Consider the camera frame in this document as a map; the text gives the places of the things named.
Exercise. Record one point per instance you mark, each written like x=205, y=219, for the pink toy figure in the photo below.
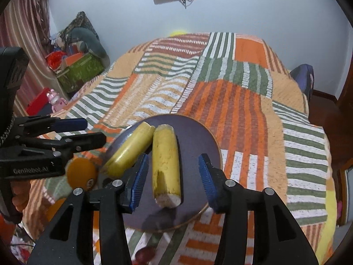
x=57, y=102

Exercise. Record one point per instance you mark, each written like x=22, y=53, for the small-navel orange with sticker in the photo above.
x=81, y=173

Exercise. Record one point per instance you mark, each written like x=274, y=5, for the purple round plate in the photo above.
x=194, y=139

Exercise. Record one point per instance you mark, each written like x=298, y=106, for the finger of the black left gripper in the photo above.
x=34, y=126
x=26, y=146

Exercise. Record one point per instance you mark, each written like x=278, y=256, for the patchwork striped bed blanket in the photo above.
x=237, y=87

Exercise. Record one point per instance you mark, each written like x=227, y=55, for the red plastic bag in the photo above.
x=54, y=59

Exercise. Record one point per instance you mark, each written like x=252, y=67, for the green storage box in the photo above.
x=76, y=75

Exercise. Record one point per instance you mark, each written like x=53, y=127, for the red gift box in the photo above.
x=40, y=105

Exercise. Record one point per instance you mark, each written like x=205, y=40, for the dark red plum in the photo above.
x=145, y=255

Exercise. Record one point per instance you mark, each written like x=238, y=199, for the grey plush toy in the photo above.
x=88, y=40

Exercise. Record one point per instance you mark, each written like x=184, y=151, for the large orange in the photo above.
x=52, y=210

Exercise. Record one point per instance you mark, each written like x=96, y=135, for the camouflage cushion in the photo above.
x=80, y=21

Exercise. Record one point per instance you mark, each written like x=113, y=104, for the striped red curtain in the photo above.
x=25, y=24

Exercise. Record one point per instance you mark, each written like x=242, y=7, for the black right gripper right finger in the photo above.
x=278, y=238

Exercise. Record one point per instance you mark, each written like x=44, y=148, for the yellow corn cob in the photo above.
x=166, y=168
x=127, y=154

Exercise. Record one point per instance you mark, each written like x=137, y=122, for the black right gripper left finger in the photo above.
x=68, y=238

